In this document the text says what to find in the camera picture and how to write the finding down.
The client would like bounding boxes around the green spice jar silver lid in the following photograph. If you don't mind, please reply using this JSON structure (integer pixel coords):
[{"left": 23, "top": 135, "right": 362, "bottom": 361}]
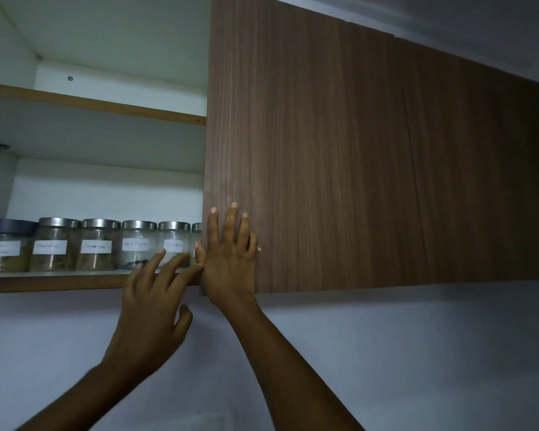
[{"left": 190, "top": 222, "right": 204, "bottom": 266}]

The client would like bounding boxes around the person's right hand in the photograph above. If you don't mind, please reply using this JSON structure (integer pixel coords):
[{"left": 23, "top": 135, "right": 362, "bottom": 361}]
[{"left": 193, "top": 202, "right": 262, "bottom": 317}]

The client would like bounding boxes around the coriander jar grey lid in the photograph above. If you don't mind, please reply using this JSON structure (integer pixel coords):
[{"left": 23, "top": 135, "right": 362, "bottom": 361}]
[{"left": 0, "top": 218, "right": 40, "bottom": 274}]

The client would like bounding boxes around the cabinet door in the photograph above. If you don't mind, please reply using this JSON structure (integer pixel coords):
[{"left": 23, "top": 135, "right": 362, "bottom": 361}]
[{"left": 201, "top": 0, "right": 425, "bottom": 296}]

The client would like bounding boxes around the white cabinet shelf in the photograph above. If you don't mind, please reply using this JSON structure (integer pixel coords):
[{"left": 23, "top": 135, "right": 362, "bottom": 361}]
[{"left": 0, "top": 81, "right": 207, "bottom": 176}]

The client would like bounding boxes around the person's right forearm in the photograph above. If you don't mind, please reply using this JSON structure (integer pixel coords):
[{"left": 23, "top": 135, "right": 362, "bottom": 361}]
[{"left": 222, "top": 296, "right": 365, "bottom": 431}]

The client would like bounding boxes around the person's left forearm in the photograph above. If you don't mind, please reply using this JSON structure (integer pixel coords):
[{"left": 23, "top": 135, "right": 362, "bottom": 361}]
[{"left": 16, "top": 361, "right": 162, "bottom": 431}]

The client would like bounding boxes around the person's left hand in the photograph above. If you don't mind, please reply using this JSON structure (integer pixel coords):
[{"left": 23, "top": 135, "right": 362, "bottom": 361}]
[{"left": 103, "top": 248, "right": 204, "bottom": 375}]

